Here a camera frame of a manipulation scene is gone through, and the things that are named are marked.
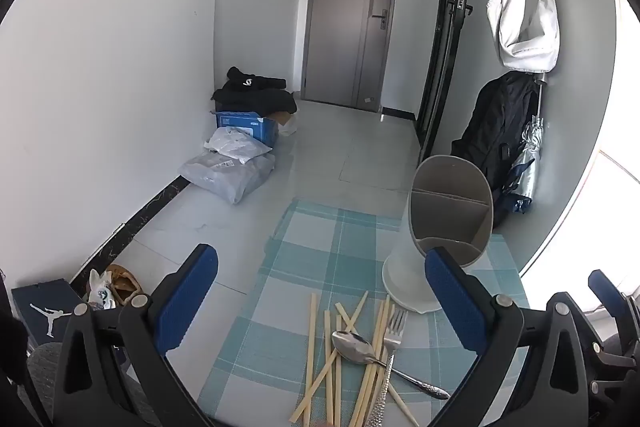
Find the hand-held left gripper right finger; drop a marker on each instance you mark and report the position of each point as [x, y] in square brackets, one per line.
[455, 302]

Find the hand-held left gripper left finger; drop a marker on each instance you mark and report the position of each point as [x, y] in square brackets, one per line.
[185, 302]

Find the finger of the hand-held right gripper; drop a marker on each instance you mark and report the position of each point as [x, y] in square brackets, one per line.
[605, 288]
[617, 387]

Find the silver metal fork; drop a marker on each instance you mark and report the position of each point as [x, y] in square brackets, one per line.
[395, 327]

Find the white grey utensil holder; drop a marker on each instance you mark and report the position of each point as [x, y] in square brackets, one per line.
[440, 217]

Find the silver metal spoon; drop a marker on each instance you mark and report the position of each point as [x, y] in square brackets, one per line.
[355, 347]

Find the pile of wooden chopsticks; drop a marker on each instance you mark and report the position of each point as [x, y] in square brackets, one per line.
[315, 357]

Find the white printed plastic bag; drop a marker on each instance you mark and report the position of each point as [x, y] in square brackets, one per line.
[99, 292]

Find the grey plastic parcel bag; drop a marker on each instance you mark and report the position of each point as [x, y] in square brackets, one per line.
[220, 179]

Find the teal checked tablecloth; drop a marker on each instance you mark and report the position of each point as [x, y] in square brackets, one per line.
[320, 257]

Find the dark blue shoe box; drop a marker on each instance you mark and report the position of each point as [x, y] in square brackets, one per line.
[40, 307]

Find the silver blue folded umbrella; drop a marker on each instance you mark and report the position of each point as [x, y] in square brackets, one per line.
[530, 157]

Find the grey fabric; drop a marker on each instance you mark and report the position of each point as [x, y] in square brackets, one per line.
[45, 377]

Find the white plastic parcel bag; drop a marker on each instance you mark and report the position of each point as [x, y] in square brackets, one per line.
[235, 144]

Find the black backpack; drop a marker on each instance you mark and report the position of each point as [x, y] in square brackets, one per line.
[495, 132]

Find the blue cardboard box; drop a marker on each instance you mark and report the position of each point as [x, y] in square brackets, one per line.
[245, 124]

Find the small crumpled white bag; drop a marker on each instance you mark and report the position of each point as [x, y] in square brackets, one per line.
[287, 128]

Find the brown cardboard piece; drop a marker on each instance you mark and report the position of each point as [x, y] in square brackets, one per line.
[281, 117]

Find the black clothes heap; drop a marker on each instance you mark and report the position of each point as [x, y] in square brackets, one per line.
[255, 94]

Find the black-framed glass door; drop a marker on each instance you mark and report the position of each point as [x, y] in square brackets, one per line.
[452, 37]

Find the grey room door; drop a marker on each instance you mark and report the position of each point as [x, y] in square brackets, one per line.
[345, 32]

